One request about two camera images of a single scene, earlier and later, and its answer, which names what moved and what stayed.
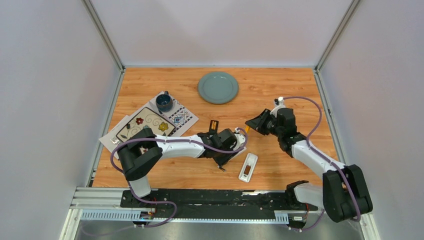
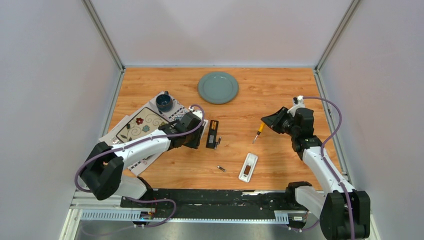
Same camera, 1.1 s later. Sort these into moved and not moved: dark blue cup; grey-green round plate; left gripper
Moved: left gripper
Not moved: grey-green round plate; dark blue cup
